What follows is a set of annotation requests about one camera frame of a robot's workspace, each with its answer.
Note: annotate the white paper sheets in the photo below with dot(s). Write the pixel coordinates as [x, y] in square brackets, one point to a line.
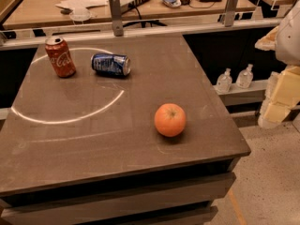
[82, 3]

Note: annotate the right metal bracket post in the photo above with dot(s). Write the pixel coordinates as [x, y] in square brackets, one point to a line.
[229, 15]

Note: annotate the blue pepsi can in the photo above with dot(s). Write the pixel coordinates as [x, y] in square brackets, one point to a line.
[111, 64]

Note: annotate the grey power strip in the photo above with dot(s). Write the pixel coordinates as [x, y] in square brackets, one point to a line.
[127, 5]

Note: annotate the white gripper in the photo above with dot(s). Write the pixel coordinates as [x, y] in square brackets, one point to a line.
[289, 37]

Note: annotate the round clear lid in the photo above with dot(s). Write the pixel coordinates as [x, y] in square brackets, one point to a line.
[80, 14]

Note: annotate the red coca-cola can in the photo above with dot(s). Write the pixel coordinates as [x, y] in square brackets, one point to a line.
[60, 58]

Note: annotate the left metal bracket post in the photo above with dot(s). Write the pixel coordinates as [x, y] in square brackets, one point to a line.
[117, 25]

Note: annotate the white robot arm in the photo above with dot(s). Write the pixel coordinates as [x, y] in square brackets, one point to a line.
[288, 39]

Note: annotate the grey drawer cabinet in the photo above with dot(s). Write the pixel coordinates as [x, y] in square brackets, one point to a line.
[172, 197]

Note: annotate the metal bracket post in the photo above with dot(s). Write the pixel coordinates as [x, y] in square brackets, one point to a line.
[117, 25]
[229, 15]

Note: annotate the orange fruit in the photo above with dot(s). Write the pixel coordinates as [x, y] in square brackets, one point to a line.
[170, 120]

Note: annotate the blue white face mask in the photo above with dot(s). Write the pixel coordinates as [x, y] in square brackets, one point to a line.
[172, 3]

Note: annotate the left clear sanitizer bottle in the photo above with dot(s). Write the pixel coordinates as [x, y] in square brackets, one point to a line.
[224, 81]

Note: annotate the metal rail beam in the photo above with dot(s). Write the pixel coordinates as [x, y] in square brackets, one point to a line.
[34, 42]

